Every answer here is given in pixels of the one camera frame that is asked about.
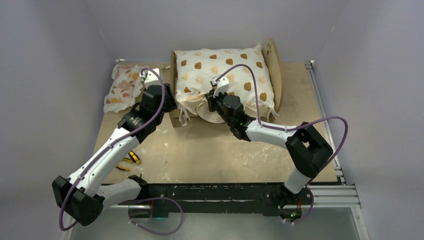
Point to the wooden pet bed frame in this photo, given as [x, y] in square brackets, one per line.
[275, 66]

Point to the bear print white cushion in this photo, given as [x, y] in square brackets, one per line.
[225, 86]

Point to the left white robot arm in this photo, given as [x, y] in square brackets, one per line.
[82, 195]

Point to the floral print small pillow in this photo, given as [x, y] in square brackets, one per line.
[126, 87]

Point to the yellow black screwdriver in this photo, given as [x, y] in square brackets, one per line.
[134, 157]

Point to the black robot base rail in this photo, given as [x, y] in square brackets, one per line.
[269, 199]

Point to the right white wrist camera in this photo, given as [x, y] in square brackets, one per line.
[219, 85]

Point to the yellow handled pliers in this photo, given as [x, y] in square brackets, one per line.
[122, 167]

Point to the aluminium table frame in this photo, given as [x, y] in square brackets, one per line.
[324, 196]

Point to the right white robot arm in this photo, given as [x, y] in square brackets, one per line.
[307, 148]

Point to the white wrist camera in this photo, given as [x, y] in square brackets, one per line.
[219, 85]
[150, 77]

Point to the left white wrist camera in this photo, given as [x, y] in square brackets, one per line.
[150, 77]

